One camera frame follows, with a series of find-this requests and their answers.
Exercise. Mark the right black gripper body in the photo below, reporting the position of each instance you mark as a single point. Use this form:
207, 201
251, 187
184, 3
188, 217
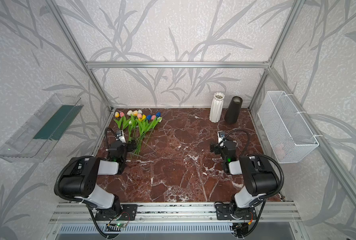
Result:
223, 147

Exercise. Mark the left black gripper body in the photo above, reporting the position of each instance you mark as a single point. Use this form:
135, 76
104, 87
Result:
116, 149

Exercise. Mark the pink tulip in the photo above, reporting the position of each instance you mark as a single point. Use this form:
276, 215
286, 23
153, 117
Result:
123, 121

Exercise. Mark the white ribbed vase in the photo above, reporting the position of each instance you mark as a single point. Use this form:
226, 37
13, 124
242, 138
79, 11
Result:
216, 107

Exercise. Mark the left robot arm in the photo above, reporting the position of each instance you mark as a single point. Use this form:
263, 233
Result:
77, 181

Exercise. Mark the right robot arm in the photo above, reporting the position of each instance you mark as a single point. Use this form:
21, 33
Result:
262, 176

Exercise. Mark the black cone vase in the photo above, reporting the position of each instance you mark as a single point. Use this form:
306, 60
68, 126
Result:
233, 110

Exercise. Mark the pink object in basket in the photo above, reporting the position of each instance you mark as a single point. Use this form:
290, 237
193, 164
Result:
280, 152

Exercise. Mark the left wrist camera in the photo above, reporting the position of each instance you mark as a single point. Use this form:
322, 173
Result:
120, 136

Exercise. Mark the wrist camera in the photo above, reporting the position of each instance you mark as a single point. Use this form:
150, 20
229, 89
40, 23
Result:
120, 136
221, 137

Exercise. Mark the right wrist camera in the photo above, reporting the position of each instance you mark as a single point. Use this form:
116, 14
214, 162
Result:
221, 137

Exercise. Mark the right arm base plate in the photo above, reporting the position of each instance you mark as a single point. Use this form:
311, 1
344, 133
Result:
229, 211

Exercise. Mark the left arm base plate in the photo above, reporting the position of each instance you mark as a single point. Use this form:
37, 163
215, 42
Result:
127, 212

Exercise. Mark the white wire mesh basket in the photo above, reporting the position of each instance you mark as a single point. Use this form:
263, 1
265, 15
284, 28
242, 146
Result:
284, 124

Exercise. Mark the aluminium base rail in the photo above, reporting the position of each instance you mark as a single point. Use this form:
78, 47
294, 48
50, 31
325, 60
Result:
202, 212

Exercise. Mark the clear plastic wall shelf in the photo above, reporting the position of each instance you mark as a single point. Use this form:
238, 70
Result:
33, 142

